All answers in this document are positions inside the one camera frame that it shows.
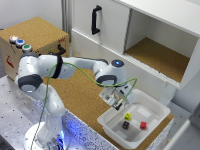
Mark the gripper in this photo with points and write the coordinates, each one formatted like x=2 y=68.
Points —
x=115 y=95

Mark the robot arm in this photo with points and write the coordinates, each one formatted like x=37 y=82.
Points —
x=53 y=103

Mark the yellow block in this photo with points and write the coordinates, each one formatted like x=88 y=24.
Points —
x=128 y=116

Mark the purple block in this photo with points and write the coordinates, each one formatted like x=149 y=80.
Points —
x=125 y=125

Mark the pink block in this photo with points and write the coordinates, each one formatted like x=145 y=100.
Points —
x=143 y=125

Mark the white plastic box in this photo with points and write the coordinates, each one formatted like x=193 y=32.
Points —
x=156 y=115

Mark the white sliding door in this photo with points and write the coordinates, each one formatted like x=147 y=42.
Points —
x=111 y=23

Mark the white cabinet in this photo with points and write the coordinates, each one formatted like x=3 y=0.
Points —
x=160 y=13

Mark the green button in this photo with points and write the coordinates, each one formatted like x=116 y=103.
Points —
x=27 y=47

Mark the wooden drawer box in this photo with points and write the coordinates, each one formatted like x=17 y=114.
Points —
x=36 y=31

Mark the blue button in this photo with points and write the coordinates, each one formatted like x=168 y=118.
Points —
x=20 y=42

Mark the red button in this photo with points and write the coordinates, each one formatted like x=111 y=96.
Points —
x=13 y=39

